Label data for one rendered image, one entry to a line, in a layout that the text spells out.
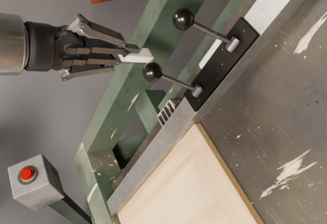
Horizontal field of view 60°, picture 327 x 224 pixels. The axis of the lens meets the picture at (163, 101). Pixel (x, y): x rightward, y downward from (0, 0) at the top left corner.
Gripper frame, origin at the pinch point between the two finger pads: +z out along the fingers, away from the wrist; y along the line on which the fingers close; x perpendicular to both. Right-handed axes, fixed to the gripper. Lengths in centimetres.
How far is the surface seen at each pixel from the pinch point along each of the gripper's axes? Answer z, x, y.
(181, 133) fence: 12.3, 12.2, 11.8
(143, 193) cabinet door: 13.8, 14.3, 38.1
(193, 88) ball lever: 9.4, 9.5, -0.2
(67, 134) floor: 43, -78, 143
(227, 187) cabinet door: 13.8, 27.3, 9.9
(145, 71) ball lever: -0.3, 5.1, -0.4
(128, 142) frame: 31, -15, 59
